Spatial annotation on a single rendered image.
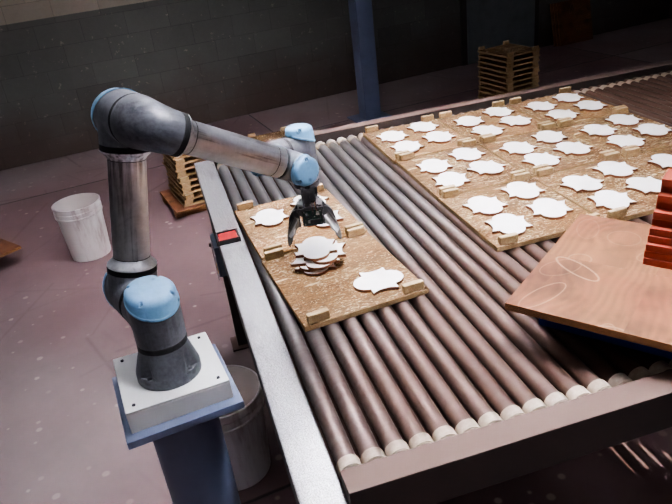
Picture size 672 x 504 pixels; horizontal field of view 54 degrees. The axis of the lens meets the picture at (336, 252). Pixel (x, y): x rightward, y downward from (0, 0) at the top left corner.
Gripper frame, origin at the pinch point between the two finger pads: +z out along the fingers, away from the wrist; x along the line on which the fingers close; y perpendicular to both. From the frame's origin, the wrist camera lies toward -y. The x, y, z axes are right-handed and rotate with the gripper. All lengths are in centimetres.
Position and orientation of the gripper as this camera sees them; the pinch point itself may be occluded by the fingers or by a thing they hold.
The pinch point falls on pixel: (315, 241)
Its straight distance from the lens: 193.0
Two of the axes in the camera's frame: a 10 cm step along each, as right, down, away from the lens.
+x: 9.9, -1.4, 0.3
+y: 0.9, 4.5, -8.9
